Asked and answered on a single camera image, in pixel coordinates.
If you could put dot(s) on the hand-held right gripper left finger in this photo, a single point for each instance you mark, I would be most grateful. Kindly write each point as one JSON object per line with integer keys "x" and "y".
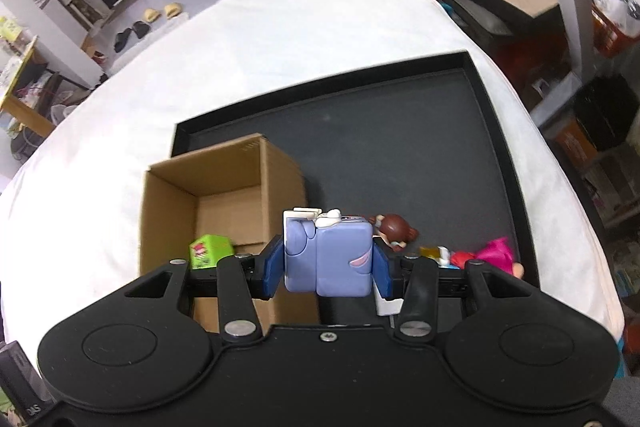
{"x": 272, "y": 267}

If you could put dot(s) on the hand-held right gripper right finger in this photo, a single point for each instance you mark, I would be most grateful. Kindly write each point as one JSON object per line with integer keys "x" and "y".
{"x": 380, "y": 269}

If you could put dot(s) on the white charger plug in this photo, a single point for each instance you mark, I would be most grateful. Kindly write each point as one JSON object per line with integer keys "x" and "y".
{"x": 387, "y": 307}

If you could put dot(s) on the brown-haired doll figure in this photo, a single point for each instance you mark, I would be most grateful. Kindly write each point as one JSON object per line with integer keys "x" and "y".
{"x": 395, "y": 229}

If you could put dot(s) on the purple cube toy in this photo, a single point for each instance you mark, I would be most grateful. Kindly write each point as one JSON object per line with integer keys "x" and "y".
{"x": 327, "y": 259}

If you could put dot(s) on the pink figure toy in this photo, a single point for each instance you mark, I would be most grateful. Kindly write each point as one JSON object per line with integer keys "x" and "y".
{"x": 495, "y": 254}

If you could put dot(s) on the cardboard box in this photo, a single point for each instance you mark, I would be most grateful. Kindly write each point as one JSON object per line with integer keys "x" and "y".
{"x": 170, "y": 212}

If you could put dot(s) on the green toy box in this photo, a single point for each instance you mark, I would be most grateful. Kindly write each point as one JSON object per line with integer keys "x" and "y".
{"x": 210, "y": 252}

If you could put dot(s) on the wooden shelf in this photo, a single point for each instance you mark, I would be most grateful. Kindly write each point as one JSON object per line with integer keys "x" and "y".
{"x": 20, "y": 104}

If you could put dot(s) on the black slipper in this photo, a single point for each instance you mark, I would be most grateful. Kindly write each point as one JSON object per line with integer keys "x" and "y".
{"x": 122, "y": 41}
{"x": 141, "y": 29}

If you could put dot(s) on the black bag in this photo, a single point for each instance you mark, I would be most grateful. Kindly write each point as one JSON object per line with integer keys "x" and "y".
{"x": 605, "y": 112}

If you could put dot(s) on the beige slipper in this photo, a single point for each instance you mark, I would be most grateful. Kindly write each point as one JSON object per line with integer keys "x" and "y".
{"x": 173, "y": 10}
{"x": 151, "y": 15}

